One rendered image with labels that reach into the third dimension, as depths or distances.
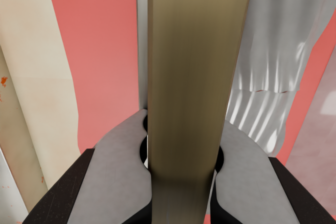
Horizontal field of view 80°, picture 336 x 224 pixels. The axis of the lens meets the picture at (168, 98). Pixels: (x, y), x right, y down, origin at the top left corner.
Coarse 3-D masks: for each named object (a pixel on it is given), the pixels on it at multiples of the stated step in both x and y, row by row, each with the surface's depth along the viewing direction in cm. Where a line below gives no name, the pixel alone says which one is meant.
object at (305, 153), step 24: (96, 96) 19; (120, 96) 19; (312, 96) 18; (96, 120) 20; (120, 120) 20; (288, 120) 19; (312, 120) 19; (288, 144) 21; (312, 144) 21; (288, 168) 22; (312, 168) 22; (312, 192) 24
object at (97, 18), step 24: (72, 0) 15; (96, 0) 15; (120, 0) 15; (72, 24) 16; (96, 24) 16; (120, 24) 16; (72, 48) 17; (96, 48) 17; (120, 48) 17; (312, 48) 16; (72, 72) 18; (96, 72) 18; (120, 72) 18; (312, 72) 17
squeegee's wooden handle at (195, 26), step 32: (160, 0) 6; (192, 0) 5; (224, 0) 5; (160, 32) 6; (192, 32) 6; (224, 32) 6; (160, 64) 6; (192, 64) 6; (224, 64) 6; (160, 96) 7; (192, 96) 7; (224, 96) 7; (160, 128) 7; (192, 128) 7; (160, 160) 8; (192, 160) 8; (160, 192) 9; (192, 192) 9
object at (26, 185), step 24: (0, 48) 17; (0, 72) 17; (0, 96) 17; (0, 120) 17; (24, 120) 20; (0, 144) 17; (24, 144) 20; (0, 168) 18; (24, 168) 20; (0, 192) 20; (24, 192) 20; (0, 216) 21; (24, 216) 21
